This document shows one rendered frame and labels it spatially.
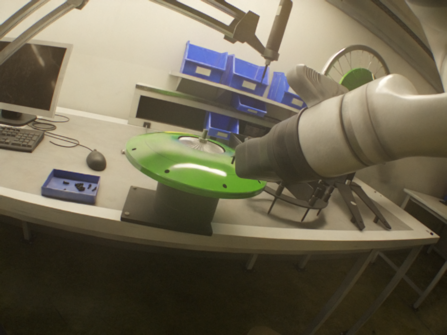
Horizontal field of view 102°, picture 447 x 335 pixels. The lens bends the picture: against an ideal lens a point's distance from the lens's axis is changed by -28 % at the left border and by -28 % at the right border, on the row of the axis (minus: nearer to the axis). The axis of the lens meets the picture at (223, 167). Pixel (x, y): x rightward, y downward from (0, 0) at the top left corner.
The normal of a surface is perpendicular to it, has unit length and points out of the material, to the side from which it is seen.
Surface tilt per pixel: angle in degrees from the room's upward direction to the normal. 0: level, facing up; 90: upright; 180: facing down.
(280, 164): 117
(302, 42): 90
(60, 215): 90
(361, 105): 87
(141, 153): 25
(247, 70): 90
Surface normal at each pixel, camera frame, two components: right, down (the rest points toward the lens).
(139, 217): 0.29, -0.91
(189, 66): 0.18, 0.53
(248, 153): -0.66, -0.18
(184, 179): 0.23, -0.70
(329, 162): -0.50, 0.72
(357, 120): -0.87, 0.04
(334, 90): 0.48, -0.08
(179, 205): -0.08, 0.30
